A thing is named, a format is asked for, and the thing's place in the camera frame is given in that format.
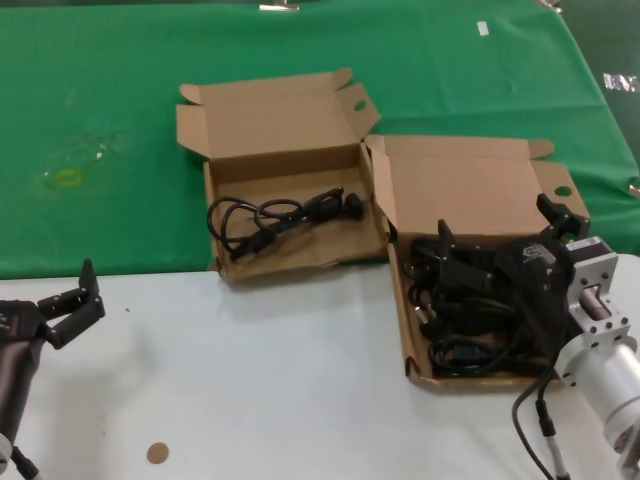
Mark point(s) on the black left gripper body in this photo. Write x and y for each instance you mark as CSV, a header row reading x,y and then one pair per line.
x,y
17,350

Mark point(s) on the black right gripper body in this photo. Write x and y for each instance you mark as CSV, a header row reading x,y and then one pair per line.
x,y
535,275

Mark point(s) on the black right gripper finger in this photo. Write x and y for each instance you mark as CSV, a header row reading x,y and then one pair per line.
x,y
462,262
567,222

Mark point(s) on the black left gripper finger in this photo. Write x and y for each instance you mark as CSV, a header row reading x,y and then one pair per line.
x,y
62,301
82,322

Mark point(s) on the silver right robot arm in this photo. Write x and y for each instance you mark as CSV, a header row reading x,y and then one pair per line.
x,y
600,320

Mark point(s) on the open brown cardboard box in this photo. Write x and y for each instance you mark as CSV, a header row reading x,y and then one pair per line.
x,y
450,170
275,115

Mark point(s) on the metal cloth clamp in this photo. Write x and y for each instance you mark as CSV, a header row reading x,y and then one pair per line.
x,y
635,190
550,2
277,6

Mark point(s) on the yellow square tape mark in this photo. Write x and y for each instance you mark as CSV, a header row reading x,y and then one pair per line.
x,y
56,179

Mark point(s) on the round brown sticker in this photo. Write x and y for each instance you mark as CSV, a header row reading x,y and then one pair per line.
x,y
157,453

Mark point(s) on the white tape strip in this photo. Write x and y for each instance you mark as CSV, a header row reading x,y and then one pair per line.
x,y
483,28

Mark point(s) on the green table cloth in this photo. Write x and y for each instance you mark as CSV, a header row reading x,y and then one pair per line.
x,y
100,75

